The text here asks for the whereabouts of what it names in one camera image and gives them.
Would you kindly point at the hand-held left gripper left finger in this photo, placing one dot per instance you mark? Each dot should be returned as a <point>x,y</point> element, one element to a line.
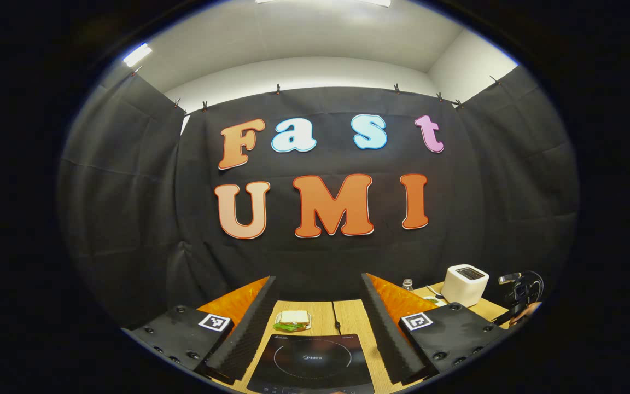
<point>249,334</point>

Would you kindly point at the sandwich with lettuce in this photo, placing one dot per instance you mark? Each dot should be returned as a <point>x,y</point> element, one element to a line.
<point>294,317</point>

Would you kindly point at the black backdrop cloth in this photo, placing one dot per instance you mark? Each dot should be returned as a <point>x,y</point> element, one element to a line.
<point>129,219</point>

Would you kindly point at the row of black cloth clips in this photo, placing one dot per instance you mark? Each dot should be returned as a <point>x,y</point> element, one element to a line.
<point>278,88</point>

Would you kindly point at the clear plastic bottle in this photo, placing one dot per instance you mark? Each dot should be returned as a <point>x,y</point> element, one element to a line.
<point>407,284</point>

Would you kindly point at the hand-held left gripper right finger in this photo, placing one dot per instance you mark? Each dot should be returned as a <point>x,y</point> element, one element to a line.
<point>391,339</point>

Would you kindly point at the white divided dish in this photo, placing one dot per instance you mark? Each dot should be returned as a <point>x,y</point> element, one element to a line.
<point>434,300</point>

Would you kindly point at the white toaster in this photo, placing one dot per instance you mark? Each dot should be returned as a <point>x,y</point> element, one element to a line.
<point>462,287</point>

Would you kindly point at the black induction cooktop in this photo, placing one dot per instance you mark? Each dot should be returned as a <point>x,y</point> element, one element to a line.
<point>312,361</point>

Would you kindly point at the ceiling light panel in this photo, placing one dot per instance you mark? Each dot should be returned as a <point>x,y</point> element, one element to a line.
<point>378,2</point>
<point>138,54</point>

